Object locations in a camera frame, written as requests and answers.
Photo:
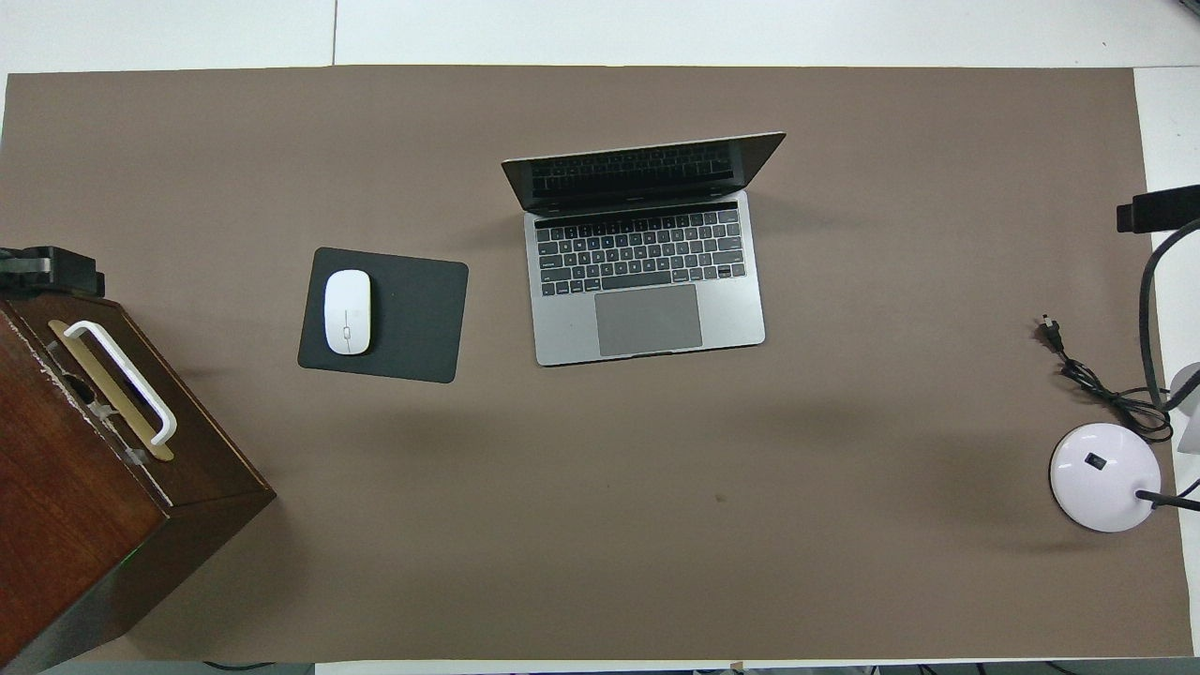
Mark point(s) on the silver grey laptop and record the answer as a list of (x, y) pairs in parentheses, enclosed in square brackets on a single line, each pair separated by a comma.
[(731, 323)]

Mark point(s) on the large brown table mat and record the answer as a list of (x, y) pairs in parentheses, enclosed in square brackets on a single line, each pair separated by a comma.
[(656, 516)]

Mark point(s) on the white desk lamp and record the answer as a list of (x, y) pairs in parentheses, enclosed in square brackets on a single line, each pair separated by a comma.
[(1097, 487)]

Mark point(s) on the black mouse pad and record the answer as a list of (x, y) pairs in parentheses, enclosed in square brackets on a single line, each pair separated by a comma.
[(422, 319)]

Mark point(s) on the dark brown wooden box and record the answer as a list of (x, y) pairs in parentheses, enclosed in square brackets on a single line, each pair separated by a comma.
[(75, 525)]

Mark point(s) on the white computer mouse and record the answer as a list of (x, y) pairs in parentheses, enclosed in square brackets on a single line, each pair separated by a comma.
[(347, 309)]

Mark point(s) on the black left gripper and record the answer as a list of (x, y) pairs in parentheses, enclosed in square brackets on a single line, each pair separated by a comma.
[(17, 270)]

